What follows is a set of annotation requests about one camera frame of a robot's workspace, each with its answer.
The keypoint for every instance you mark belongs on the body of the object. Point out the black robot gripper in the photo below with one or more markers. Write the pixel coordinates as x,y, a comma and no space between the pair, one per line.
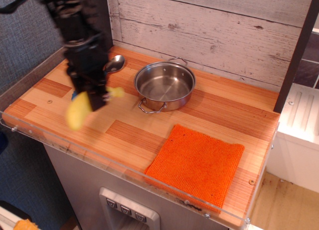
87,56

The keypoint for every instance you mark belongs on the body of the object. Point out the yellow plastic banana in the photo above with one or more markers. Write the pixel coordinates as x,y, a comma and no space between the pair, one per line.
80,106

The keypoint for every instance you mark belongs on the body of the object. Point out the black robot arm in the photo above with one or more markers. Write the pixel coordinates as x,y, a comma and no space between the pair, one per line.
73,16

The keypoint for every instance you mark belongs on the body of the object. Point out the stainless steel pot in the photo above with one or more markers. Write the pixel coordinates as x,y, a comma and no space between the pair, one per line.
165,85

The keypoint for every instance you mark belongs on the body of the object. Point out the clear acrylic table guard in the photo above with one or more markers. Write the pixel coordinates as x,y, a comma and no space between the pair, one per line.
126,142

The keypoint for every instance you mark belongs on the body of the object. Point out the grey dispenser button panel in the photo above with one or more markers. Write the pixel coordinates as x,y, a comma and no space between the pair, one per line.
122,213

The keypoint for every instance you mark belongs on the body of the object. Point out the orange knitted cloth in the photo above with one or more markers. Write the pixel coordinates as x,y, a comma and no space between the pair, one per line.
195,167

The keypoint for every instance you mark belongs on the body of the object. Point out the yellow object bottom corner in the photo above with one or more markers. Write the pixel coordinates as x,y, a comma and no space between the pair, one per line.
25,225

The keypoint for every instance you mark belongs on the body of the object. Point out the blue handled metal spoon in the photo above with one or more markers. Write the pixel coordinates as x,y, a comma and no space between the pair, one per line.
115,64

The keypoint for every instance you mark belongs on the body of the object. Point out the dark right shelf post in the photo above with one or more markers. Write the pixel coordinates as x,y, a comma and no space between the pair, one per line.
297,55

